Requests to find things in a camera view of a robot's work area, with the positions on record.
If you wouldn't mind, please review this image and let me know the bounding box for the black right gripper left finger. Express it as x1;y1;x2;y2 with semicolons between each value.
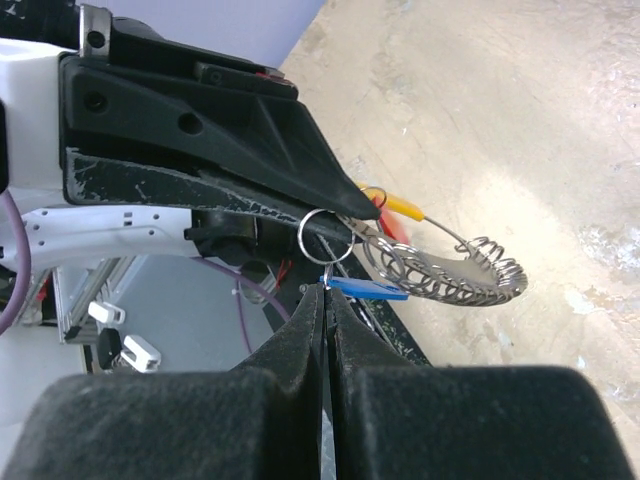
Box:
3;286;324;479

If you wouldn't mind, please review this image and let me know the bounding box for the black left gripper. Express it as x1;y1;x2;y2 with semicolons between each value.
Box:
59;4;378;228

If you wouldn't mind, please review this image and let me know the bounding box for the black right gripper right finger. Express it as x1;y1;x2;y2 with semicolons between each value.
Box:
327;290;633;479

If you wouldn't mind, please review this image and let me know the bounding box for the blue key tag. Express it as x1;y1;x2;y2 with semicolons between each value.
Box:
319;276;409;301

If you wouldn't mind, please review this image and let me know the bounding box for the metal keyring organizer with rings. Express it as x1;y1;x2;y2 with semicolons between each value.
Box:
296;184;528;307

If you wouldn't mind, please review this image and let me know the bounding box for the red key tag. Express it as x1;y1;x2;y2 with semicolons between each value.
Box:
379;207;410;245

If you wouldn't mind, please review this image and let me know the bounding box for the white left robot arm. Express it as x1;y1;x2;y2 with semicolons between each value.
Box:
1;1;378;372

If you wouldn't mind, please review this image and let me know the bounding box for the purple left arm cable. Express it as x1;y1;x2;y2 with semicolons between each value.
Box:
0;189;291;356

